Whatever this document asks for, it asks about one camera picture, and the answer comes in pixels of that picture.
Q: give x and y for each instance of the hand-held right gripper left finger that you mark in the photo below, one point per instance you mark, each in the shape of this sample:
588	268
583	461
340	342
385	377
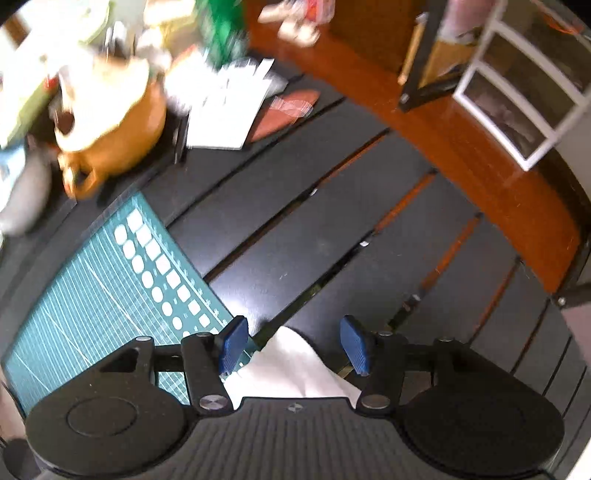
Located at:
233	344

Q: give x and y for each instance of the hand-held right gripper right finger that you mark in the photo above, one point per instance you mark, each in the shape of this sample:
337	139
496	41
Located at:
355	346

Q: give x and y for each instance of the white garment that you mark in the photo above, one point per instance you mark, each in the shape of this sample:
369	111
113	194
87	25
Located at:
291	369

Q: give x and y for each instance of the black slatted table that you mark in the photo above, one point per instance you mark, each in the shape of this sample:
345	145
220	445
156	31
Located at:
346	221

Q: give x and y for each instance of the green cutting mat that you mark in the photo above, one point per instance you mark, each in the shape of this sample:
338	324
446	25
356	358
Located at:
92	300

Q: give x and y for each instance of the white paper sheet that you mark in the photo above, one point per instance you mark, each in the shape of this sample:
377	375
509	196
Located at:
226	110

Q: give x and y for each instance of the red-brown oval pouch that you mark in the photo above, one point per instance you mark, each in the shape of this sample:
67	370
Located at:
284	113

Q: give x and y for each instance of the grey soft object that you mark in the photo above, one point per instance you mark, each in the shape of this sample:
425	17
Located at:
25	198

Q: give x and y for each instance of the white shelf rack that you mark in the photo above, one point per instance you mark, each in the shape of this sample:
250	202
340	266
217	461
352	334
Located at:
531	106

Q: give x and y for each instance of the yellow-orange box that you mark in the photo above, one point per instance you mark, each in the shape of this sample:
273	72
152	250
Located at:
436	60

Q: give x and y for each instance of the green box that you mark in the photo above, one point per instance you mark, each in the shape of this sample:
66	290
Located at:
221	32

